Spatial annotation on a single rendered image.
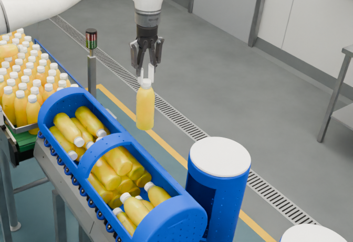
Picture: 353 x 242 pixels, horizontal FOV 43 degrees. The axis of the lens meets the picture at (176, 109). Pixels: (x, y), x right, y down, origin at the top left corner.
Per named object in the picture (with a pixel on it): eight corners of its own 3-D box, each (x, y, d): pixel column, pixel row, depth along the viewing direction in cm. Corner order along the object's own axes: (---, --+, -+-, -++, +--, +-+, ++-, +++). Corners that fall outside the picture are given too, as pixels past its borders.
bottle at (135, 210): (152, 225, 150) (123, 191, 162) (143, 242, 152) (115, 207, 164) (166, 224, 156) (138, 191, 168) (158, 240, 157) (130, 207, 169)
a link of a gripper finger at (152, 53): (145, 37, 161) (148, 35, 162) (149, 63, 168) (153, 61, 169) (150, 41, 159) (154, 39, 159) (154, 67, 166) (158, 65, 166)
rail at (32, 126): (16, 134, 217) (15, 129, 215) (15, 133, 217) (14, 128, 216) (91, 112, 238) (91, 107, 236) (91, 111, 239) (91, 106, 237)
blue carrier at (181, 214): (139, 285, 155) (142, 230, 139) (40, 146, 211) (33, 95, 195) (204, 248, 170) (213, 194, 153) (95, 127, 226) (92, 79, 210)
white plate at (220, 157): (210, 129, 220) (210, 131, 221) (177, 156, 200) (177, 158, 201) (261, 153, 208) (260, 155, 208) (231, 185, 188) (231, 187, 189)
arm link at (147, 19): (166, 10, 153) (165, 26, 156) (153, 1, 159) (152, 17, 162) (142, 13, 148) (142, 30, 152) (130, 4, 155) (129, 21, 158)
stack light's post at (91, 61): (92, 198, 316) (90, 58, 256) (89, 194, 319) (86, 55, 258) (97, 196, 319) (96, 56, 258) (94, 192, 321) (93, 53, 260)
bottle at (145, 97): (151, 119, 183) (153, 79, 173) (155, 129, 178) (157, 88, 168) (134, 121, 182) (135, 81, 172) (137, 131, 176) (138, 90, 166)
